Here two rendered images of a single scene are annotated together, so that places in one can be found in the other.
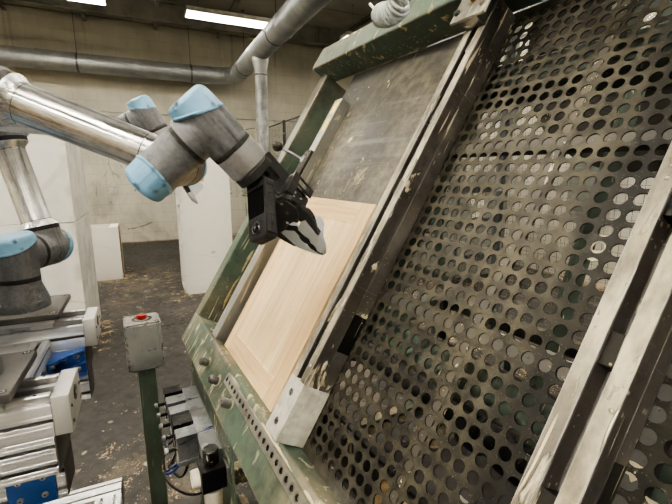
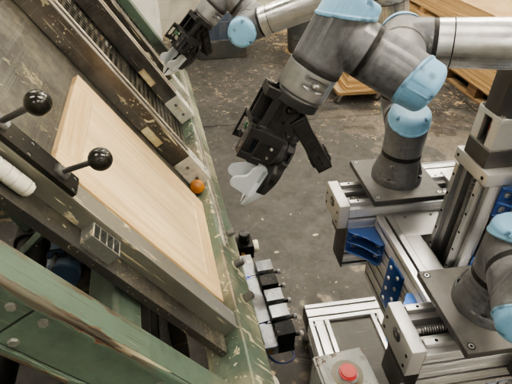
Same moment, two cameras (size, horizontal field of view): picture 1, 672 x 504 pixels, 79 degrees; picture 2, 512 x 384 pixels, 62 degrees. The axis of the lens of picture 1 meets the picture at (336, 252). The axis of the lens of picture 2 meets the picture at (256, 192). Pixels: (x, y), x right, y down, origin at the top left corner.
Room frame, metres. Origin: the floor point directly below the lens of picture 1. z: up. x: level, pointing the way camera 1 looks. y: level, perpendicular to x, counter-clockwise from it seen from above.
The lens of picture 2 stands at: (1.94, 0.66, 1.80)
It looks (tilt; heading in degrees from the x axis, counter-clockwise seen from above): 37 degrees down; 196
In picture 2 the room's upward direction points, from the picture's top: straight up
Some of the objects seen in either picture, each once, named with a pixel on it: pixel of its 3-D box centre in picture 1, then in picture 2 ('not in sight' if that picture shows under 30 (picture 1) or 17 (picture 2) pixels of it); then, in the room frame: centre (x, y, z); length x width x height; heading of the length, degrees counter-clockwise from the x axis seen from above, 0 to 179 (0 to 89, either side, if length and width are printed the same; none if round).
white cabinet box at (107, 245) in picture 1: (98, 251); not in sight; (5.53, 3.31, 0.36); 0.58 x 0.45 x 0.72; 115
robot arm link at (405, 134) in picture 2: not in sight; (406, 128); (0.75, 0.77, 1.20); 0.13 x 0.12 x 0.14; 7
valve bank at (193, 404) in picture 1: (187, 440); (265, 296); (1.05, 0.43, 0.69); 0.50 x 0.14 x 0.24; 29
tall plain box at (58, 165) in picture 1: (46, 243); not in sight; (3.27, 2.37, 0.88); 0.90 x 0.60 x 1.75; 25
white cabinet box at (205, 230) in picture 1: (202, 206); not in sight; (5.08, 1.66, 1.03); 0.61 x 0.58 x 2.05; 25
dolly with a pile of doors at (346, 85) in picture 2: not in sight; (353, 72); (-2.29, 0.45, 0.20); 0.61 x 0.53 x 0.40; 25
